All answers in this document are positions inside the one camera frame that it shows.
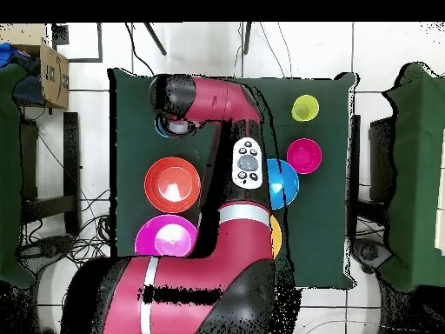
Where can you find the large orange bowl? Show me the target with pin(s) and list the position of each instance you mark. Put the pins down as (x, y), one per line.
(276, 236)

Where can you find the black metal frame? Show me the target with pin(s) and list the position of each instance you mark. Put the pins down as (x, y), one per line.
(380, 156)
(71, 156)

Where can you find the small crimson bowl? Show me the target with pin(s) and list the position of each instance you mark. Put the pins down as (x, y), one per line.
(304, 156)

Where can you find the dark green table cloth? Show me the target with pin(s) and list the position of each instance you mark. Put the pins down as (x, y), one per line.
(320, 226)

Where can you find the shallow red-orange bowl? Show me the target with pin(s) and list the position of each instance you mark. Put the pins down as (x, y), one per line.
(172, 184)

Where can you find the medium blue bowl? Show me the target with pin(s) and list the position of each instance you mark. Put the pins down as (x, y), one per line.
(286, 184)

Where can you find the black stand leg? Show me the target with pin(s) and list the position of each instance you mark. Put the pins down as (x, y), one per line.
(154, 38)
(245, 38)

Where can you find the green side table cloth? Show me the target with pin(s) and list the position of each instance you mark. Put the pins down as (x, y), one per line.
(8, 174)
(417, 156)

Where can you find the cardboard box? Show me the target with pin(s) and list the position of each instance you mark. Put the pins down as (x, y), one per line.
(55, 80)

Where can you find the yellow cup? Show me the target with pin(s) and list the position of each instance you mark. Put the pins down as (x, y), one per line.
(306, 106)

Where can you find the large pink bowl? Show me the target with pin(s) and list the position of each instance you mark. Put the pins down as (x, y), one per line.
(149, 236)

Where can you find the blue cup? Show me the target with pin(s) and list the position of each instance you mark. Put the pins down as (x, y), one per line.
(157, 128)

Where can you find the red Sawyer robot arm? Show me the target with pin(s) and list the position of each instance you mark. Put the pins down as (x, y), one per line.
(226, 250)

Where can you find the dark bag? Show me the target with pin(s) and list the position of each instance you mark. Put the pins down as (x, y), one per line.
(29, 90)

